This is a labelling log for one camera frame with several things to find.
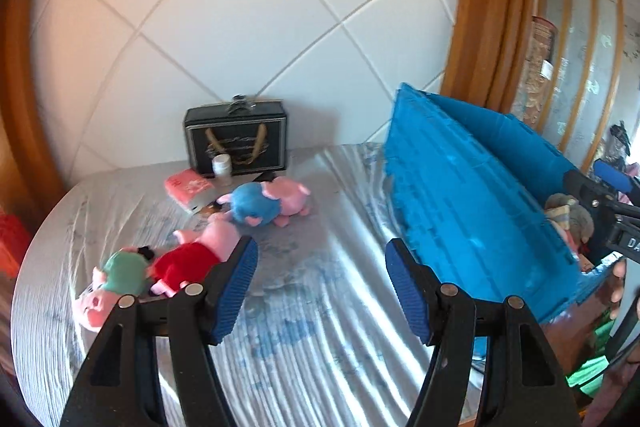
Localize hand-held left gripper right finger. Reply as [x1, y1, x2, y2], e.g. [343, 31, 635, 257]
[385, 237, 581, 427]

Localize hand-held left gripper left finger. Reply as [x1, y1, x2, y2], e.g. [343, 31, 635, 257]
[60, 234, 261, 427]

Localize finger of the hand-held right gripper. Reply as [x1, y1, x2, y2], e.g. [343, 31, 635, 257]
[562, 169, 640, 220]
[593, 159, 635, 194]

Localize pig plush red dress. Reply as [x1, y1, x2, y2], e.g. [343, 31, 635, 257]
[148, 212, 243, 299]

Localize blue plush toy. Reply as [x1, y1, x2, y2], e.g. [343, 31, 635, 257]
[227, 182, 283, 228]

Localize blue plastic crate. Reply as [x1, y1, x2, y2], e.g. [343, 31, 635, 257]
[382, 82, 601, 325]

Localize pink plush toy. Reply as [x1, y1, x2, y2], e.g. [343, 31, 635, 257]
[262, 177, 312, 228]

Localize pig plush green dress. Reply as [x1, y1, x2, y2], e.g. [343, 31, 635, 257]
[74, 246, 156, 333]

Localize small white bottle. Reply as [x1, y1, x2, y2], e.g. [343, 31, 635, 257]
[211, 153, 233, 188]

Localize striped cloth-covered desktop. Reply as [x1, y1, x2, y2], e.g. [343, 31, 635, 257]
[10, 142, 566, 427]

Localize person's right hand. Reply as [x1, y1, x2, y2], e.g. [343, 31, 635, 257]
[611, 258, 629, 319]

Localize grey plush toy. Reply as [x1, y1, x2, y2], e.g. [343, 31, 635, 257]
[544, 193, 596, 258]

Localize pink tissue pack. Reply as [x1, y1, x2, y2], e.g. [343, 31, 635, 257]
[165, 168, 218, 215]

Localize patterned tall canister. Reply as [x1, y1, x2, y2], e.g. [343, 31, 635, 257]
[520, 14, 557, 128]

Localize green cloth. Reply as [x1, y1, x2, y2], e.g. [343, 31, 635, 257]
[565, 307, 621, 398]

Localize glass door wooden bars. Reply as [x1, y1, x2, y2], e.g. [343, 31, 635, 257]
[530, 0, 640, 172]

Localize metal clip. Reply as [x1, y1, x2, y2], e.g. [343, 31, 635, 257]
[227, 94, 256, 114]

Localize red bag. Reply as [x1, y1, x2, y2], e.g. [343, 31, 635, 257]
[0, 212, 33, 280]

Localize black gift box gold handles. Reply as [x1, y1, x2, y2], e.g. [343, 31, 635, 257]
[182, 97, 291, 178]

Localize wooden door frame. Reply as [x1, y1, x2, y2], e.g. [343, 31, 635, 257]
[440, 0, 538, 118]

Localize curved wooden frame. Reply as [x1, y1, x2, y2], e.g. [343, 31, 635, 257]
[0, 0, 66, 228]

